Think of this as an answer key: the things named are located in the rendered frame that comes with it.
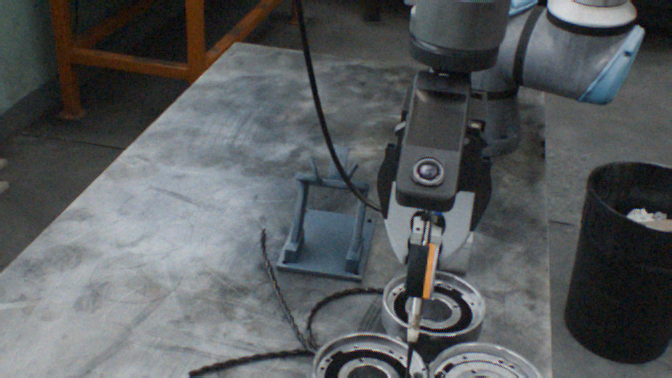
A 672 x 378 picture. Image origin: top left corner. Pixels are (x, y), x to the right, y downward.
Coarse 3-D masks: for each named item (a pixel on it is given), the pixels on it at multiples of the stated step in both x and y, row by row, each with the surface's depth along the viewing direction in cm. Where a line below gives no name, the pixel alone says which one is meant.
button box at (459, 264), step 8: (416, 224) 89; (440, 224) 89; (416, 232) 88; (432, 232) 88; (440, 232) 88; (472, 232) 89; (416, 240) 88; (432, 240) 88; (440, 240) 88; (472, 240) 87; (464, 248) 87; (456, 256) 88; (464, 256) 88; (448, 264) 89; (456, 264) 89; (464, 264) 89; (464, 272) 89
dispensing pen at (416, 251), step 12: (432, 216) 68; (432, 228) 69; (420, 252) 67; (420, 264) 67; (408, 276) 67; (420, 276) 67; (408, 288) 67; (420, 288) 67; (420, 300) 68; (420, 312) 68; (408, 324) 68; (408, 336) 68; (408, 348) 68; (408, 360) 68; (408, 372) 68
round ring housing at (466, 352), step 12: (456, 348) 72; (468, 348) 73; (480, 348) 73; (492, 348) 73; (504, 348) 72; (444, 360) 72; (456, 360) 72; (468, 360) 73; (480, 360) 73; (492, 360) 73; (504, 360) 73; (516, 360) 72; (432, 372) 69; (444, 372) 71; (468, 372) 71; (480, 372) 71; (492, 372) 71; (516, 372) 71; (528, 372) 71
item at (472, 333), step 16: (464, 288) 81; (384, 304) 77; (432, 304) 81; (448, 304) 80; (480, 304) 79; (384, 320) 78; (400, 320) 75; (448, 320) 77; (480, 320) 76; (400, 336) 75; (432, 336) 74; (448, 336) 74; (464, 336) 74; (416, 352) 76; (432, 352) 75
